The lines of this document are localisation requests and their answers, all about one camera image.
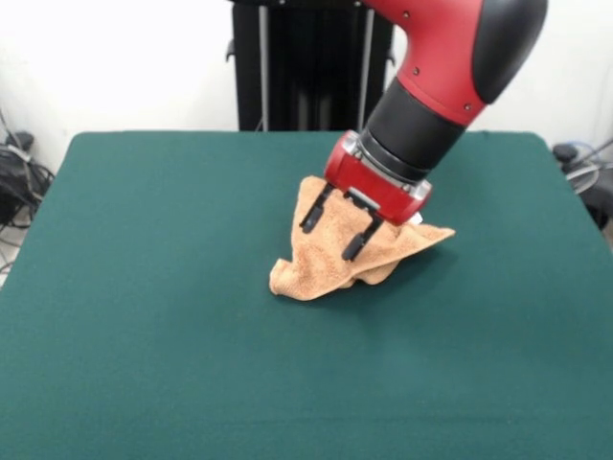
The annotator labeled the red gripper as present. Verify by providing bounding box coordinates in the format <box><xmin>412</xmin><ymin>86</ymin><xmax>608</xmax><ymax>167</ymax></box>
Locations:
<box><xmin>300</xmin><ymin>133</ymin><xmax>434</xmax><ymax>263</ymax></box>

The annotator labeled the orange terry towel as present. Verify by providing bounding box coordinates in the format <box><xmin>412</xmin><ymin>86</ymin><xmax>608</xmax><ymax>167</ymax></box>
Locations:
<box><xmin>267</xmin><ymin>175</ymin><xmax>456</xmax><ymax>302</ymax></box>

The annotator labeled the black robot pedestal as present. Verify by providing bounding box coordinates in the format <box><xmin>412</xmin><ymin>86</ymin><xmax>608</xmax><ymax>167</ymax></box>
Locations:
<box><xmin>224</xmin><ymin>0</ymin><xmax>398</xmax><ymax>133</ymax></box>

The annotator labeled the dark green table cloth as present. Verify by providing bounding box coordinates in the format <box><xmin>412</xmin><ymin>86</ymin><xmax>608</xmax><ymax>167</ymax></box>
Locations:
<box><xmin>0</xmin><ymin>131</ymin><xmax>613</xmax><ymax>460</ymax></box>

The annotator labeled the black cable tangle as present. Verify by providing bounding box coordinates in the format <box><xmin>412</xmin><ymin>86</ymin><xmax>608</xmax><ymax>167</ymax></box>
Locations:
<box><xmin>0</xmin><ymin>131</ymin><xmax>57</xmax><ymax>231</ymax></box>

